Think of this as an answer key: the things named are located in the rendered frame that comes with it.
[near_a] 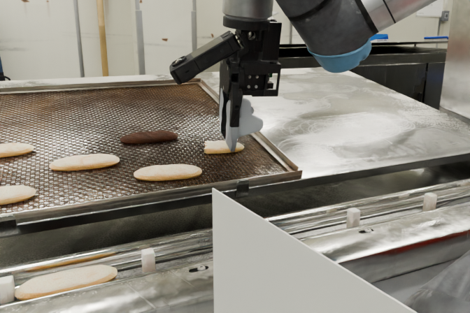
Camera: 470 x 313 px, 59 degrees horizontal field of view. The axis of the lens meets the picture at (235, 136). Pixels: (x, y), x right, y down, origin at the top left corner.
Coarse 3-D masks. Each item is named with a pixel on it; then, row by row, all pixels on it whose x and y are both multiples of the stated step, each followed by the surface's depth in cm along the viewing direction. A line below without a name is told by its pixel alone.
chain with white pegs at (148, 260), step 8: (424, 200) 62; (432, 200) 61; (352, 208) 57; (424, 208) 62; (432, 208) 62; (352, 216) 56; (400, 216) 61; (352, 224) 56; (360, 224) 58; (144, 256) 45; (152, 256) 46; (144, 264) 46; (152, 264) 46; (0, 280) 41; (8, 280) 41; (0, 288) 40; (8, 288) 40; (0, 296) 40; (8, 296) 41
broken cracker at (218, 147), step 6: (210, 144) 70; (216, 144) 70; (222, 144) 70; (240, 144) 71; (204, 150) 69; (210, 150) 68; (216, 150) 69; (222, 150) 69; (228, 150) 69; (240, 150) 70
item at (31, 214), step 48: (0, 96) 87; (96, 96) 91; (144, 96) 93; (48, 144) 68; (144, 144) 70; (192, 144) 72; (48, 192) 55; (96, 192) 56; (144, 192) 57; (192, 192) 57
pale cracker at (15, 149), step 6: (0, 144) 65; (6, 144) 65; (12, 144) 65; (18, 144) 65; (24, 144) 66; (0, 150) 63; (6, 150) 63; (12, 150) 63; (18, 150) 64; (24, 150) 64; (30, 150) 65; (0, 156) 63; (6, 156) 63
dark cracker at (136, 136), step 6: (138, 132) 72; (144, 132) 72; (150, 132) 73; (156, 132) 73; (162, 132) 73; (168, 132) 73; (120, 138) 71; (126, 138) 70; (132, 138) 70; (138, 138) 70; (144, 138) 70; (150, 138) 71; (156, 138) 71; (162, 138) 71; (168, 138) 72; (174, 138) 73; (132, 144) 70
